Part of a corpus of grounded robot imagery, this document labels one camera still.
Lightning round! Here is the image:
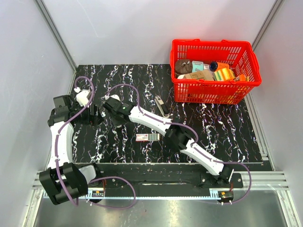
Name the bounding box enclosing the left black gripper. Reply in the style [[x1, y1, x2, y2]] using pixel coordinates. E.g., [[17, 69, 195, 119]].
[[71, 101, 104, 126]]

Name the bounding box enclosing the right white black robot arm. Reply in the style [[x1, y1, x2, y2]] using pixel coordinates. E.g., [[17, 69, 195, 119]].
[[103, 95, 234, 187]]

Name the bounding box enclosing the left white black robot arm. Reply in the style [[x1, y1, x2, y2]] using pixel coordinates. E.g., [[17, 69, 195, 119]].
[[39, 90, 103, 205]]

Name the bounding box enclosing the red white staple box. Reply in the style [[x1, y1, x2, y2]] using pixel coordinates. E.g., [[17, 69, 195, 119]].
[[135, 133, 160, 142]]

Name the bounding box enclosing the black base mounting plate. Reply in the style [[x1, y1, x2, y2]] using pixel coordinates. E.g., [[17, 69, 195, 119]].
[[96, 163, 243, 192]]

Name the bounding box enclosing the brown round item in basket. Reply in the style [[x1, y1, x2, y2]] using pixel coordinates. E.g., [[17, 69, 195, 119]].
[[175, 59, 193, 75]]

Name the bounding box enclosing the light blue card box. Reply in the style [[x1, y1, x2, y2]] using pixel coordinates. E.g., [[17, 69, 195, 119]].
[[192, 61, 204, 72]]

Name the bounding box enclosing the brown cardboard package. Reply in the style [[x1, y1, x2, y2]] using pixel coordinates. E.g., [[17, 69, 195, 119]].
[[177, 70, 214, 81]]

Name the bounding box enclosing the blue capped orange bottle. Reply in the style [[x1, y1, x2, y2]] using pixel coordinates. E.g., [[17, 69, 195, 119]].
[[209, 61, 230, 72]]

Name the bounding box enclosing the yellow green box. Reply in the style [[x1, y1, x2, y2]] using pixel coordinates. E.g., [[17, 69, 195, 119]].
[[214, 68, 235, 81]]

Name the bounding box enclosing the orange snack packet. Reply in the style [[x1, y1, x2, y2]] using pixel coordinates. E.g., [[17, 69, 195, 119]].
[[233, 74, 249, 82]]

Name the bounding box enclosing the red plastic shopping basket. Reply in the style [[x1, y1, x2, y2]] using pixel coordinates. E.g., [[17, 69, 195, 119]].
[[170, 39, 262, 105]]

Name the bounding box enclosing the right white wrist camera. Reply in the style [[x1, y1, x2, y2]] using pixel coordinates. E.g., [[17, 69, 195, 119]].
[[106, 95, 121, 103]]

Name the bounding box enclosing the aluminium rail with ruler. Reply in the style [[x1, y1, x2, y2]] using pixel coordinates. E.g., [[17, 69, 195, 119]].
[[82, 187, 228, 201]]

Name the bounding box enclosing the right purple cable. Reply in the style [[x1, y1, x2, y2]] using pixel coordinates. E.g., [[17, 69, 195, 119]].
[[105, 83, 252, 205]]

